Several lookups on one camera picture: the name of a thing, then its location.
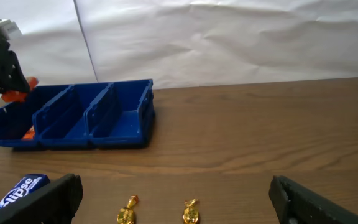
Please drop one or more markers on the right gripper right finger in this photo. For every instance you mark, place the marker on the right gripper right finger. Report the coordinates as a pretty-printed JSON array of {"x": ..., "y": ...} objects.
[{"x": 303, "y": 208}]

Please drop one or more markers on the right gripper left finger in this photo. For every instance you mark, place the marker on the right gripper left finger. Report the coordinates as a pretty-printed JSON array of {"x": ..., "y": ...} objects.
[{"x": 51, "y": 202}]

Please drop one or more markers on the blue tray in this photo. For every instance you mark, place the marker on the blue tray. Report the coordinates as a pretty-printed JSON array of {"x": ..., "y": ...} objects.
[{"x": 120, "y": 127}]

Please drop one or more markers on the gold candy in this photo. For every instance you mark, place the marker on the gold candy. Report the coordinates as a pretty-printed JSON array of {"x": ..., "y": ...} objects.
[
  {"x": 190, "y": 214},
  {"x": 126, "y": 214}
]

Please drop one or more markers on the orange candy box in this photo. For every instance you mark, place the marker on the orange candy box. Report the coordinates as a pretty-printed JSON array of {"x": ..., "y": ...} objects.
[
  {"x": 29, "y": 133},
  {"x": 15, "y": 96}
]

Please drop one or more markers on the blue candy pack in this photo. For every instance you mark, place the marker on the blue candy pack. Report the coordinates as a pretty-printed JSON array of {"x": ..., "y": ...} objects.
[{"x": 20, "y": 189}]

